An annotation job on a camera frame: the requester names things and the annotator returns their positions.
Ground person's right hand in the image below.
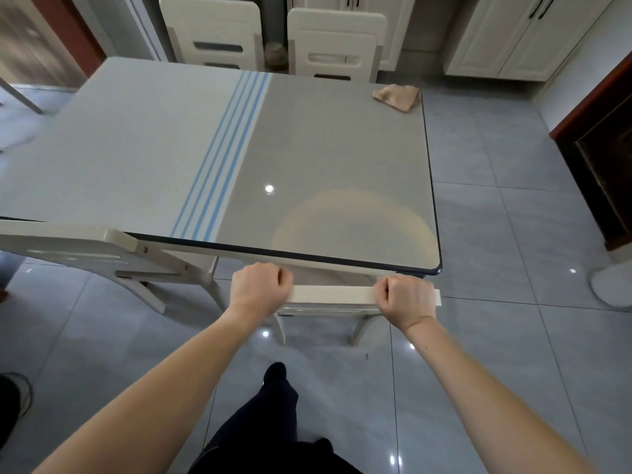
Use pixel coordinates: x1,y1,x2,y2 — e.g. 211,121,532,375
373,275,438,334

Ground person's left hand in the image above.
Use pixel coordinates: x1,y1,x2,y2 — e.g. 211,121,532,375
229,262,293,314

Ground cream wooden chair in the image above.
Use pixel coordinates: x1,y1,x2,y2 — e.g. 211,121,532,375
158,0,265,70
0,218,226,315
286,8,387,84
271,271,441,347

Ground person's left forearm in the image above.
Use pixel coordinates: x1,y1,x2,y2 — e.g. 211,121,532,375
30,303,272,474

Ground person's right forearm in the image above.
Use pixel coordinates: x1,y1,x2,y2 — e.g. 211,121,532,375
402,315,610,474

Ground person's black trousers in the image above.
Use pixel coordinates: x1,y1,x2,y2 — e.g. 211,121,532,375
190,375,365,474

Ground grey blue striped table cover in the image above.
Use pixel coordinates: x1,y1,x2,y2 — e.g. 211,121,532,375
0,56,441,276

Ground beige crumpled cloth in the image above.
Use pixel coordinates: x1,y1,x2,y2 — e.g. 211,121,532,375
372,84,422,115

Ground dark round jar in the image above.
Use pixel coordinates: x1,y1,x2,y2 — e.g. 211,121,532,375
263,41,288,71

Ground white round fan base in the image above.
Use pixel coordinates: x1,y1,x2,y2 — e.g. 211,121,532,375
589,264,632,311

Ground grey shoe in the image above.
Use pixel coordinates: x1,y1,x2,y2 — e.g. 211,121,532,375
0,372,34,431

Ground white double door cabinet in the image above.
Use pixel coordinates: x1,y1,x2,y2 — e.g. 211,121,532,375
444,0,618,82

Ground brown wooden door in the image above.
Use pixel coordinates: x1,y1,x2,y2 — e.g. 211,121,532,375
0,0,107,90

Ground dark cabinet with red-brown frame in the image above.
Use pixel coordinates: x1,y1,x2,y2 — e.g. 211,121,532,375
549,49,632,252

